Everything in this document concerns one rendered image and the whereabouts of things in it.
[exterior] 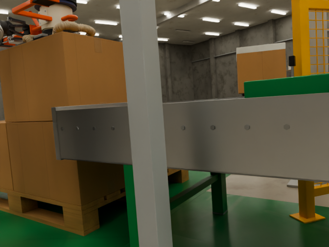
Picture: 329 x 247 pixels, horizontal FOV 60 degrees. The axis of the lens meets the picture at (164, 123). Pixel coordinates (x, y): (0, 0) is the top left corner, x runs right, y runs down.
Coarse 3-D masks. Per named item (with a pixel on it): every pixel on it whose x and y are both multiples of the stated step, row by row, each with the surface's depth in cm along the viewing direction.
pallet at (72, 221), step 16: (176, 176) 210; (16, 192) 165; (0, 208) 178; (16, 208) 167; (32, 208) 169; (64, 208) 140; (80, 208) 133; (96, 208) 140; (48, 224) 149; (64, 224) 142; (80, 224) 134; (96, 224) 140
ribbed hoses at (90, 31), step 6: (60, 24) 140; (66, 24) 141; (72, 24) 143; (78, 24) 149; (84, 24) 151; (54, 30) 142; (60, 30) 142; (72, 30) 149; (78, 30) 150; (84, 30) 151; (90, 30) 153; (24, 36) 158; (30, 36) 163
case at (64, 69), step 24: (24, 48) 145; (48, 48) 134; (72, 48) 132; (96, 48) 143; (120, 48) 157; (0, 72) 162; (24, 72) 148; (48, 72) 136; (72, 72) 132; (96, 72) 143; (120, 72) 157; (24, 96) 150; (48, 96) 138; (72, 96) 131; (96, 96) 143; (120, 96) 157; (24, 120) 152; (48, 120) 140
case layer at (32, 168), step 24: (0, 144) 169; (24, 144) 155; (48, 144) 142; (0, 168) 172; (24, 168) 157; (48, 168) 144; (72, 168) 134; (96, 168) 141; (120, 168) 155; (24, 192) 160; (48, 192) 147; (72, 192) 135; (96, 192) 141
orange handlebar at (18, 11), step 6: (18, 6) 130; (24, 6) 128; (30, 6) 127; (12, 12) 134; (18, 12) 134; (24, 12) 138; (30, 12) 141; (36, 18) 144; (42, 18) 146; (48, 18) 149; (66, 18) 149; (72, 18) 149; (36, 30) 167; (18, 36) 179
